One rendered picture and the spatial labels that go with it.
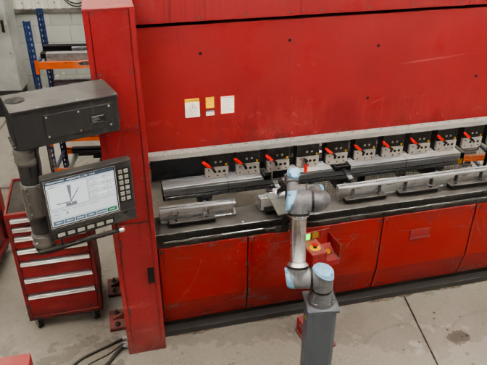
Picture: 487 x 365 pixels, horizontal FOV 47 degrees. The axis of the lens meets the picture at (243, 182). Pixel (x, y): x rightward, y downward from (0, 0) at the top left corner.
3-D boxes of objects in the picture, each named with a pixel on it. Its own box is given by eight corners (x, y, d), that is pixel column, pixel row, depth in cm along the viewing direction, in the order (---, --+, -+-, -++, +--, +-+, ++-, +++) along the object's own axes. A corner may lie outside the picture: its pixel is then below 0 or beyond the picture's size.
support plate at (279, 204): (277, 215, 352) (277, 214, 351) (266, 194, 374) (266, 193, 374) (305, 211, 356) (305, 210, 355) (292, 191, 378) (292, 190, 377)
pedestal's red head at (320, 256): (311, 271, 357) (313, 248, 348) (300, 256, 369) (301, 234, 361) (339, 263, 363) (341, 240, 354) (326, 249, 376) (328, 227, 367)
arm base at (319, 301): (337, 308, 310) (338, 295, 305) (309, 311, 309) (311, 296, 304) (331, 290, 323) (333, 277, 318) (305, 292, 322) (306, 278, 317)
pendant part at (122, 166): (53, 242, 285) (40, 180, 267) (47, 230, 294) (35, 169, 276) (137, 218, 304) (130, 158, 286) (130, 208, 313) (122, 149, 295)
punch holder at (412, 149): (408, 155, 383) (411, 132, 375) (402, 150, 390) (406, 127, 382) (428, 153, 386) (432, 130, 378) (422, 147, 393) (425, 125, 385)
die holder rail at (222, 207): (160, 224, 364) (159, 211, 359) (159, 219, 369) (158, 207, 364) (235, 214, 374) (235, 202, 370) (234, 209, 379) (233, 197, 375)
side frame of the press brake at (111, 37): (129, 355, 382) (81, 9, 268) (122, 277, 454) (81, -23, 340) (166, 348, 388) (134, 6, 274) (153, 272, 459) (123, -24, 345)
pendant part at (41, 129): (40, 266, 290) (6, 113, 248) (30, 242, 309) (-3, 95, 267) (135, 238, 312) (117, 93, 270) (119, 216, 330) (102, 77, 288)
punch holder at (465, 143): (461, 148, 392) (465, 127, 383) (454, 143, 399) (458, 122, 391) (480, 146, 395) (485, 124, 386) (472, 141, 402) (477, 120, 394)
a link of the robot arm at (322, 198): (335, 192, 295) (322, 180, 344) (314, 192, 295) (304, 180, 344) (335, 214, 297) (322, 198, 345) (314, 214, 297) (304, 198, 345)
